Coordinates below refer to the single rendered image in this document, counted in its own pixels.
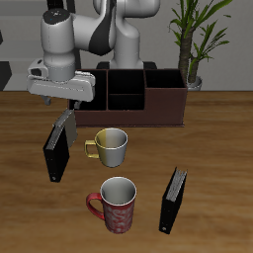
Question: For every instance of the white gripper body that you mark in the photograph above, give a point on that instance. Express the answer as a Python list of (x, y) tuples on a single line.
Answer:
[(62, 89)]

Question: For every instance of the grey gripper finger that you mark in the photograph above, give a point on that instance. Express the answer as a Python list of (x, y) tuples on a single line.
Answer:
[(47, 100), (77, 104)]

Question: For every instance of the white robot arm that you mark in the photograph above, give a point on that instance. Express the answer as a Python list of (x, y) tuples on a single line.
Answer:
[(125, 46)]

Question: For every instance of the black book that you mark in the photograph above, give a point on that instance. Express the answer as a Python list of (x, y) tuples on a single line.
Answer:
[(171, 207), (56, 161)]

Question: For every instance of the dark brown desk caddy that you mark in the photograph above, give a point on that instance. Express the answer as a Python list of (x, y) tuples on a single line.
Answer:
[(163, 105)]

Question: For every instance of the black angular object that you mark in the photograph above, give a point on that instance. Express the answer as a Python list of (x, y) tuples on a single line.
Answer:
[(4, 75)]

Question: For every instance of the yellow and white mug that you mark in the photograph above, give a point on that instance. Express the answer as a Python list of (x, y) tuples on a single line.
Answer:
[(112, 150)]

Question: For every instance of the red patterned mug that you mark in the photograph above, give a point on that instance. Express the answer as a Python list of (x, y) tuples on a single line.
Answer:
[(118, 214)]

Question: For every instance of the green pot plant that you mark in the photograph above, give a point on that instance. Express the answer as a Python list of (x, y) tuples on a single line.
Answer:
[(185, 49)]

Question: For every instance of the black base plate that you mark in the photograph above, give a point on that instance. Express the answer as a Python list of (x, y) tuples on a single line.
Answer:
[(150, 65)]

